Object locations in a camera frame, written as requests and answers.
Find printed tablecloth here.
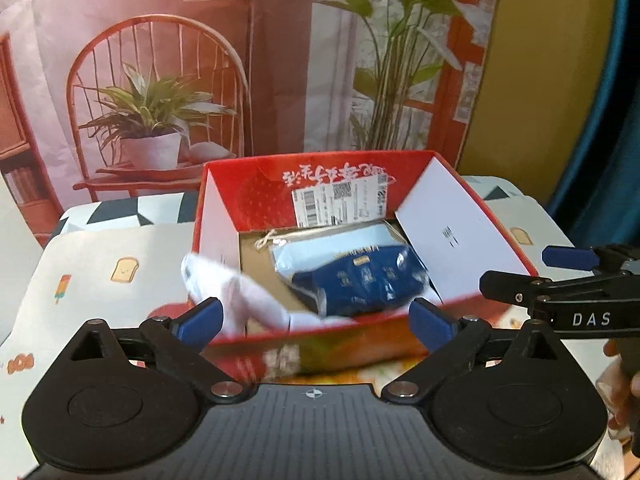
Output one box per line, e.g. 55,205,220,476
0,175,640,480

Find red strawberry print box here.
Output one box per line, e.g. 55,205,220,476
191,149,541,378

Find geometric patterned cloth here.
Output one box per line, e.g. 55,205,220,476
59,175,523,227

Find twine string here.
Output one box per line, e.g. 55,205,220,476
254,229,293,252

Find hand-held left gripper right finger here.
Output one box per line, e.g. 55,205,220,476
380,297,564,407

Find person's right hand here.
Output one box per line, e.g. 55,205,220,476
599,339,640,442

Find white sock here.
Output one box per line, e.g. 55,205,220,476
181,254,321,336

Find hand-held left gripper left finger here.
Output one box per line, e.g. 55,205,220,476
66,297,252,404

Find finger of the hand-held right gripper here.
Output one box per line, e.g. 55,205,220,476
542,244,640,277
479,270,640,307

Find blue curtain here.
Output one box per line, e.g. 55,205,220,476
545,0,640,252

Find wall poster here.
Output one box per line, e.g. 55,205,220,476
0,0,504,247

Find blue packaged socks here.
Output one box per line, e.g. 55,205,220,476
270,222,432,319

